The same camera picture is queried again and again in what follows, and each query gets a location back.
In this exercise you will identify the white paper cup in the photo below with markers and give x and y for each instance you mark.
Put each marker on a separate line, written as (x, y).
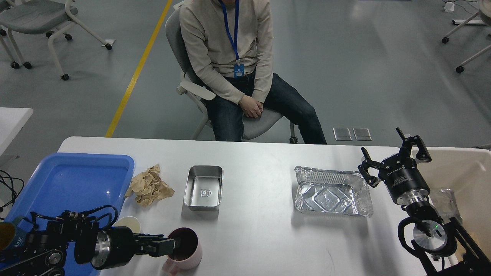
(129, 221)

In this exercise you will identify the right metal floor plate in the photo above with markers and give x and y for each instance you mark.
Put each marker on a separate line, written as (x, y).
(362, 134)

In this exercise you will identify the beige plastic bin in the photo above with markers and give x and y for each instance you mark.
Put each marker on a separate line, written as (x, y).
(466, 171)

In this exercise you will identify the blue lanyard badge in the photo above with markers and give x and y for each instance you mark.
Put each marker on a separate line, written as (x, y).
(238, 67)

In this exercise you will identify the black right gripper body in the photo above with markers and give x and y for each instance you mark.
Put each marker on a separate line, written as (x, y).
(403, 180)

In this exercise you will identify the left metal floor plate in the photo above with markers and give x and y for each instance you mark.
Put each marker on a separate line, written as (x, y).
(342, 134)

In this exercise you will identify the aluminium foil tray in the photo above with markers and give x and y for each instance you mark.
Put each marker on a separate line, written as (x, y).
(332, 192)

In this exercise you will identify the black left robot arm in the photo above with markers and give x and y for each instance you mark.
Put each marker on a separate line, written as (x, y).
(44, 249)

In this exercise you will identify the chair legs top right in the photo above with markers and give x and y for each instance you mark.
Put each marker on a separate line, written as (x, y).
(484, 12)

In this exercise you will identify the pink ribbed mug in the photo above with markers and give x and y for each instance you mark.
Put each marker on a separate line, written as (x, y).
(187, 255)

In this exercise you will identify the grey chair top left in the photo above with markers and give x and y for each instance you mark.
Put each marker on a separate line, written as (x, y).
(37, 17)

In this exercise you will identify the blue plastic tray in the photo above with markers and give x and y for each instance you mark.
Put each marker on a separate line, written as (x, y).
(74, 182)

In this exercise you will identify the crumpled brown paper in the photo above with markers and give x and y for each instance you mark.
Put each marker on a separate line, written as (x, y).
(148, 187)

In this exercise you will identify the white side table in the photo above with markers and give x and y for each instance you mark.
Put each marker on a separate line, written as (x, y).
(12, 121)

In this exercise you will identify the grey office chair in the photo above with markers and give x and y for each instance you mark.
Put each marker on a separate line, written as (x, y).
(193, 87)

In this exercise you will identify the metal floor plate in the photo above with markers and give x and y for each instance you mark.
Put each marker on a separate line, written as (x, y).
(362, 134)
(342, 134)

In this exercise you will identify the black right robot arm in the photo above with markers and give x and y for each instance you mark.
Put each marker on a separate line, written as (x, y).
(423, 233)

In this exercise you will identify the clear plastic bag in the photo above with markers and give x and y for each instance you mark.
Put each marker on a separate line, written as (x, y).
(444, 202)

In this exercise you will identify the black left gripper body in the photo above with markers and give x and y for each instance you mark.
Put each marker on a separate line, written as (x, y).
(115, 247)

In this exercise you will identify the stainless steel rectangular container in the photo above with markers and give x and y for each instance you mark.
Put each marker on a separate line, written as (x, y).
(203, 189)

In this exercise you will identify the seated person beige sweater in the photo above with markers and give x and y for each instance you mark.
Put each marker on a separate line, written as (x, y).
(212, 59)

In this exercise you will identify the dark blue HOME mug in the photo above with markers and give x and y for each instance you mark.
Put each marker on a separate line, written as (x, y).
(11, 235)

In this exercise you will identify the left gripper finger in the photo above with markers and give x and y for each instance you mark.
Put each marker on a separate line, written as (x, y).
(148, 239)
(156, 249)

